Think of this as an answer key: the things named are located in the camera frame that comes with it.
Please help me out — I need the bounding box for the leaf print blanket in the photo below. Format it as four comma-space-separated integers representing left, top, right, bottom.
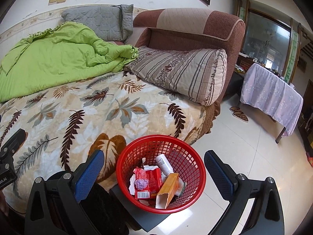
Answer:
0, 71, 220, 213

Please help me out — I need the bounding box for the orange cardboard box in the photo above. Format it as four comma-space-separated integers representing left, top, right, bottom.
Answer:
155, 173, 180, 210

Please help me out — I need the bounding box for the wooden mirror cabinet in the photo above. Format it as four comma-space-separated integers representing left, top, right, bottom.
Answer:
235, 0, 302, 84

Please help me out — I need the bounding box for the brown upholstered headboard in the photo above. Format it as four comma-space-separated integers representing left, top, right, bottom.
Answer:
111, 8, 246, 103

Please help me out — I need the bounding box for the black plastic bag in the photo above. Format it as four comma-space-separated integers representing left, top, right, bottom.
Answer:
79, 182, 130, 235

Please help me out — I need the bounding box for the grey quilted pillow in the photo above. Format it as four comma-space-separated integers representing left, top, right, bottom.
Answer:
61, 4, 134, 42

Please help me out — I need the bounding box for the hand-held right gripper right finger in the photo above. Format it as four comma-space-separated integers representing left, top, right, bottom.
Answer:
204, 149, 285, 235

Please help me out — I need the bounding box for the green quilt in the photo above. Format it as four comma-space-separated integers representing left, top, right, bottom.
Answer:
0, 22, 139, 103

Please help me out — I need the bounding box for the red plastic basket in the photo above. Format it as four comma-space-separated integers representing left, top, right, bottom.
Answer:
116, 134, 207, 214

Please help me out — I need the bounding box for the red snack wrapper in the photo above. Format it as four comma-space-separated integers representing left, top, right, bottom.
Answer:
133, 166, 163, 199

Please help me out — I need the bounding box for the striped beige pillow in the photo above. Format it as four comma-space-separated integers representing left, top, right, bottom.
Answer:
123, 45, 228, 107

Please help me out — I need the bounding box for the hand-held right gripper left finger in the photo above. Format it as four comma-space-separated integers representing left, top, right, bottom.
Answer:
24, 149, 105, 235

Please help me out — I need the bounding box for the dark grey stool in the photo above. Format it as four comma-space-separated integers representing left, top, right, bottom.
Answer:
109, 183, 172, 233

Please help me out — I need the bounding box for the purple floral tablecloth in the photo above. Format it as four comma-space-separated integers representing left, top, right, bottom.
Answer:
240, 63, 304, 137

